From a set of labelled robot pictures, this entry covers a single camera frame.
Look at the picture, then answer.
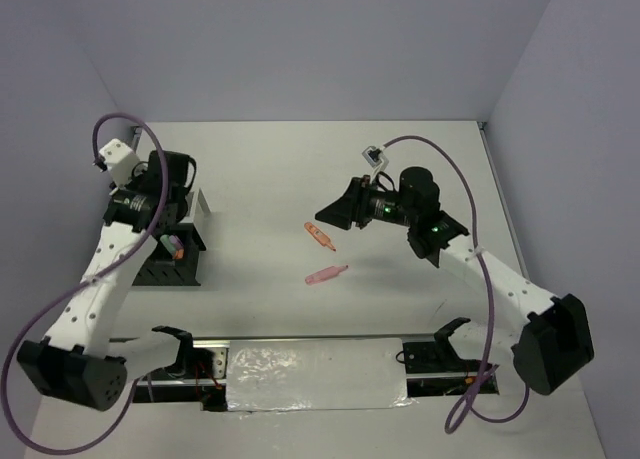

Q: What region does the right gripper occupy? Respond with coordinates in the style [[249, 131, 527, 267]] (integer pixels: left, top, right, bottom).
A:
[[315, 174, 417, 230]]

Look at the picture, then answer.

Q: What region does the orange highlighter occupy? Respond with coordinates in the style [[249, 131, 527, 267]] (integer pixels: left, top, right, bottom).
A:
[[304, 222, 336, 252]]

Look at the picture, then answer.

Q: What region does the green highlighter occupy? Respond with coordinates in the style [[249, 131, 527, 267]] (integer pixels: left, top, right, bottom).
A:
[[160, 235, 174, 252]]

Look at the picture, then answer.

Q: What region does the purple highlighter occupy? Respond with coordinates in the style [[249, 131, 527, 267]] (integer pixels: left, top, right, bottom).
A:
[[169, 235, 183, 254]]

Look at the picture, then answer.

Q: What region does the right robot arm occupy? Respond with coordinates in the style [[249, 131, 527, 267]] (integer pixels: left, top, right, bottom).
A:
[[315, 166, 595, 396]]

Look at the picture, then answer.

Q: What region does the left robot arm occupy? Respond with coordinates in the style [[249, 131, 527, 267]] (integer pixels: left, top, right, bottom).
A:
[[17, 151, 206, 411]]

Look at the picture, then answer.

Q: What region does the pink highlighter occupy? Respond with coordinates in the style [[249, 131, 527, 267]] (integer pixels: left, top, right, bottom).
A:
[[305, 265, 349, 286]]

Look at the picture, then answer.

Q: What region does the white slotted container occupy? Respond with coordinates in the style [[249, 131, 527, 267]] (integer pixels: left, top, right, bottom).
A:
[[179, 187, 211, 230]]

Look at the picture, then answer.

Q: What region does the black slotted container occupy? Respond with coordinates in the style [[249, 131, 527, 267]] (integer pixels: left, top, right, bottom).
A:
[[133, 224, 206, 287]]

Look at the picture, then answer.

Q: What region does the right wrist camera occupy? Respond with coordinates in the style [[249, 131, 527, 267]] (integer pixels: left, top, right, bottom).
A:
[[362, 146, 389, 179]]

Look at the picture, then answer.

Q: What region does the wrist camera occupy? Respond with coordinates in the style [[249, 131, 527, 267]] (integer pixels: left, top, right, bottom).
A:
[[98, 138, 141, 188], [362, 146, 389, 179]]

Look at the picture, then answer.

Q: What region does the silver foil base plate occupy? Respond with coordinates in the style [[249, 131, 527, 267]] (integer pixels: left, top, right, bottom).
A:
[[226, 338, 410, 412]]

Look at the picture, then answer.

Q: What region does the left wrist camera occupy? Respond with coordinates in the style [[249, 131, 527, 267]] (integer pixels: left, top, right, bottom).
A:
[[98, 138, 141, 188]]

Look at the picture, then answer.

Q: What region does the black mounting rail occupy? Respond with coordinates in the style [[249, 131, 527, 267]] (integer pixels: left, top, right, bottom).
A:
[[135, 336, 479, 412]]

